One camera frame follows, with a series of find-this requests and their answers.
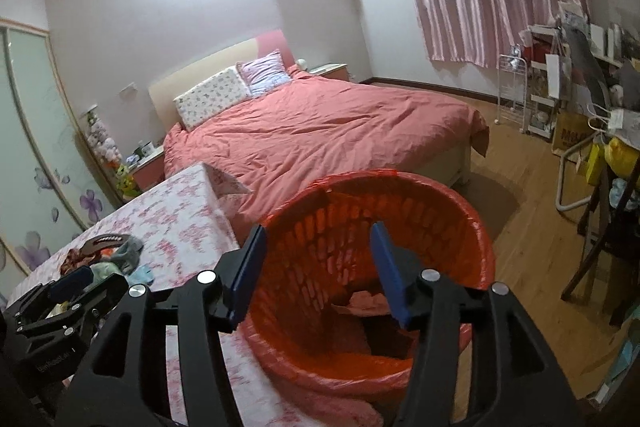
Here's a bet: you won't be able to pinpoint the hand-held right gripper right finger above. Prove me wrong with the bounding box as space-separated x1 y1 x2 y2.
369 221 583 427

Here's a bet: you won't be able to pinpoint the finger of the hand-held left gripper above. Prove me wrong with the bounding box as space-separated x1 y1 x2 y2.
7 267 96 313
15 274 130 338

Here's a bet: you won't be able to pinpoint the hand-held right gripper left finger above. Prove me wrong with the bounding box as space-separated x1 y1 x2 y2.
55 223 269 427

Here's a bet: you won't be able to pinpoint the orange plastic wastebasket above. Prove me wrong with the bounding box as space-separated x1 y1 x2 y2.
239 172 496 400

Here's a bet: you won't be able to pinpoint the brown plaid scrunchie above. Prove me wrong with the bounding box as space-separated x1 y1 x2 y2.
59 247 108 278

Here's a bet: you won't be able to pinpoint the pink crumpled paper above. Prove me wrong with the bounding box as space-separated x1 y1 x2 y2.
334 289 396 320

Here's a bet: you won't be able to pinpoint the pale blue crumpled cloth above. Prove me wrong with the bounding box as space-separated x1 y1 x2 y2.
125 263 156 288

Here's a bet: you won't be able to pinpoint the grey-green fuzzy sock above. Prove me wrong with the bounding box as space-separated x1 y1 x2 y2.
102 239 146 275

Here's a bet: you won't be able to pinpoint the brown hair claw clip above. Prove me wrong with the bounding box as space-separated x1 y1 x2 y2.
80 233 135 260

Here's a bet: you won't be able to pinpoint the pink floral tablecloth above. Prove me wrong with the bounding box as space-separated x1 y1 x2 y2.
0 162 386 427

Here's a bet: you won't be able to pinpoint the yellow green plush toy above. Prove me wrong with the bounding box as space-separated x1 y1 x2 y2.
115 164 138 202

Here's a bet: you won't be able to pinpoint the white pink nightstand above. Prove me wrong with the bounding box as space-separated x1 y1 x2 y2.
127 146 167 194
307 63 349 82

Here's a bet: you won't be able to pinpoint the stack of plush toys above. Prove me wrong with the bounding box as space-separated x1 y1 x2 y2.
85 104 126 168

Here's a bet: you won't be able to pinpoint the bed with pink duvet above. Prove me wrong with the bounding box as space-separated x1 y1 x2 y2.
164 67 491 228

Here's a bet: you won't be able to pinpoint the flower print wardrobe doors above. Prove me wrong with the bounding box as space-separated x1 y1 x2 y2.
0 18 118 288

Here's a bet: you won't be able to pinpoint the white floral pillow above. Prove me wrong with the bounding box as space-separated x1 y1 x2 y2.
173 67 253 132

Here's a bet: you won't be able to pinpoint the pink striped pillow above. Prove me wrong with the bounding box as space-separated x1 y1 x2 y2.
236 49 293 98

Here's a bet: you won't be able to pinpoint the beige and pink headboard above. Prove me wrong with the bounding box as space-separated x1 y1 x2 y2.
148 29 296 132

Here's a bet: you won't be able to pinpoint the dark wooden chair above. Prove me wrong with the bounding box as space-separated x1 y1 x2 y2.
560 147 640 308

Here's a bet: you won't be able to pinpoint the brown paper bag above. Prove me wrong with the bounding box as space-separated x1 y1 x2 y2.
551 107 591 158

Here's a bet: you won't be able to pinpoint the white shelf trolley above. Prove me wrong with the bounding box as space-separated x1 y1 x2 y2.
520 24 573 140

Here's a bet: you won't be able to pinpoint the yellow plastic bag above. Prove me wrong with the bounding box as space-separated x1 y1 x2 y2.
602 137 640 178

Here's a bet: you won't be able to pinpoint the black board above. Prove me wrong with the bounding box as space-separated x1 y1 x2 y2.
560 14 613 108

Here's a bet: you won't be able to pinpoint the white bed frame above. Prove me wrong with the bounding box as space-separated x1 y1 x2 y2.
415 142 473 188

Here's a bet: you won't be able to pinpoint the white tube frame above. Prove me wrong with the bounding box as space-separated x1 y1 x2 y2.
554 139 601 212

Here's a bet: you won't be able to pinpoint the white wire rack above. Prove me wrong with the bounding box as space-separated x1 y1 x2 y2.
495 44 531 132

